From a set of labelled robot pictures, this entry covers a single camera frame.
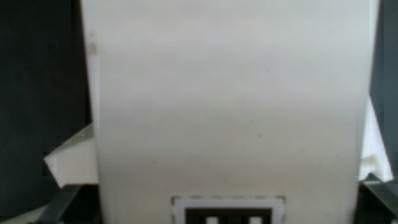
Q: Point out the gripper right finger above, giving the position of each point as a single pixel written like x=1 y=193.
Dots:
x=378 y=202

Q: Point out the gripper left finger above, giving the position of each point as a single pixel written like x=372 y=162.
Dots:
x=58 y=207

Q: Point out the white cabinet top block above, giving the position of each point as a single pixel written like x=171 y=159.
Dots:
x=230 y=82

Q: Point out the white cabinet body box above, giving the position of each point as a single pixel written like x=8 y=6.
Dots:
x=74 y=165

